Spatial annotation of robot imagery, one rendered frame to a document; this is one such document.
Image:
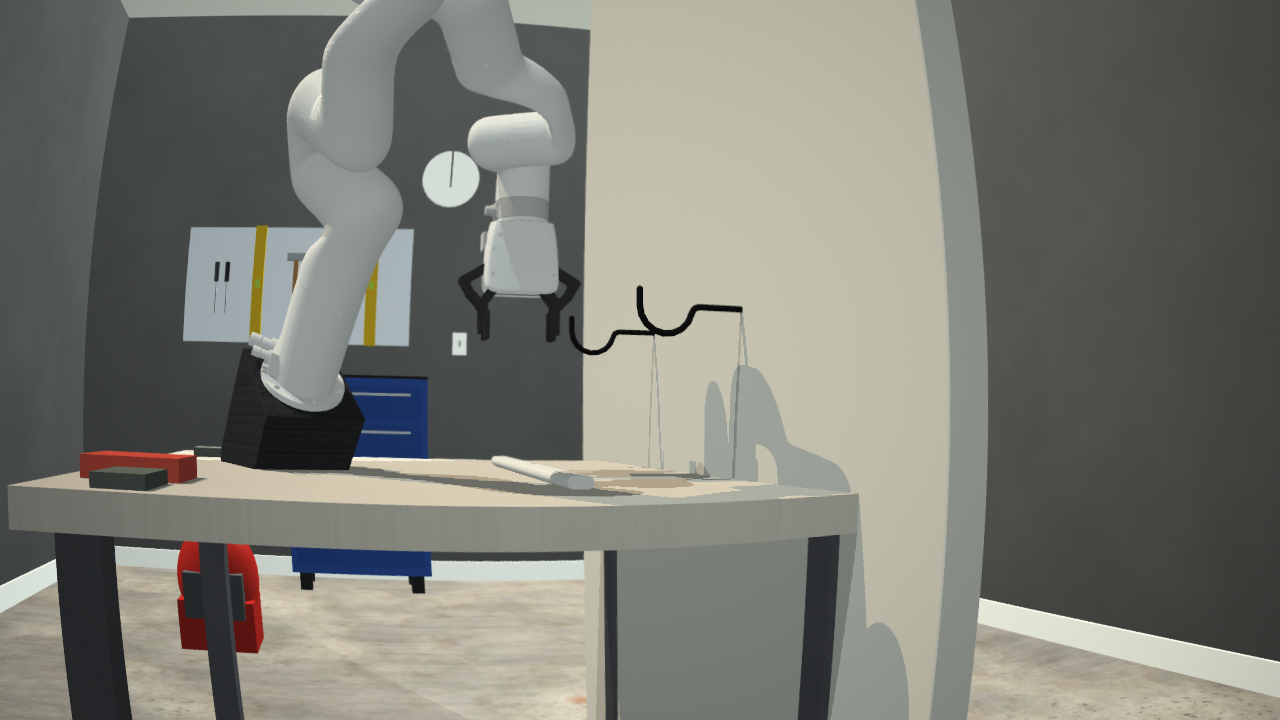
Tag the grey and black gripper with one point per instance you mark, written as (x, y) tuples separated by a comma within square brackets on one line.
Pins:
[(520, 257)]

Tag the grey wall panel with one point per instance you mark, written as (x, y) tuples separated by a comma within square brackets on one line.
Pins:
[(812, 162)]

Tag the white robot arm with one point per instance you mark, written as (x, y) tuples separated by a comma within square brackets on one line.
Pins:
[(352, 126)]

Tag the red rectangular block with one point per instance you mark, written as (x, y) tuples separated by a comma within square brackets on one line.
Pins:
[(181, 468)]

